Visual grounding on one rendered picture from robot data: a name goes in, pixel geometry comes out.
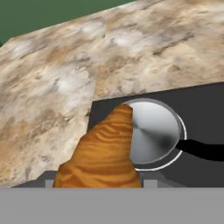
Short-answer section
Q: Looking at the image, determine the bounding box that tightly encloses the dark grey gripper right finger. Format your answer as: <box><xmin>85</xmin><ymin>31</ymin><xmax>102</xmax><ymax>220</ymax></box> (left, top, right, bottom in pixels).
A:
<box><xmin>136</xmin><ymin>171</ymin><xmax>187</xmax><ymax>189</ymax></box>

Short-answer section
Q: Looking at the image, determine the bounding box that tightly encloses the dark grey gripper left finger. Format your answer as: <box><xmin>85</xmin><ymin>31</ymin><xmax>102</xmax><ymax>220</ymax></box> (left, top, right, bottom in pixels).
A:
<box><xmin>12</xmin><ymin>171</ymin><xmax>60</xmax><ymax>189</ymax></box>

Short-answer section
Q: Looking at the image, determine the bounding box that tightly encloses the golden brown croissant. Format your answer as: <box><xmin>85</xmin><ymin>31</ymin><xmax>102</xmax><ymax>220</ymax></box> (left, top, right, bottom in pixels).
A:
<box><xmin>52</xmin><ymin>103</ymin><xmax>143</xmax><ymax>189</ymax></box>

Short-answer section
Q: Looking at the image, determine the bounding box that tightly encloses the black hob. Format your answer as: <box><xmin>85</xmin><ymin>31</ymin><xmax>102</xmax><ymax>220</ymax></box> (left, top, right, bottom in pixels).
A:
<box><xmin>87</xmin><ymin>81</ymin><xmax>224</xmax><ymax>189</ymax></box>

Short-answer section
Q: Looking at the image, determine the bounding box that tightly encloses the silver pan with black handle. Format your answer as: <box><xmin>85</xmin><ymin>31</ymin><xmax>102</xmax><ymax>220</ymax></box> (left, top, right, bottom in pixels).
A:
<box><xmin>122</xmin><ymin>97</ymin><xmax>224</xmax><ymax>172</ymax></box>

